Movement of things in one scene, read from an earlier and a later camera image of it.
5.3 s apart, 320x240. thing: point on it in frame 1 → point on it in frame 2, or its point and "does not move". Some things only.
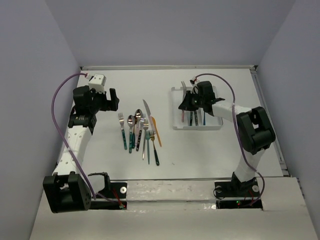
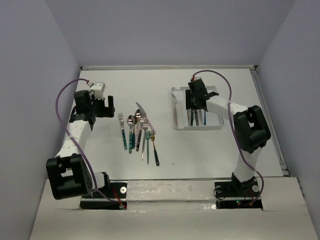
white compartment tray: [212, 123] does not move
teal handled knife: [191, 118] does not move
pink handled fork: [184, 92] → [175, 110]
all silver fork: [145, 125] does not move
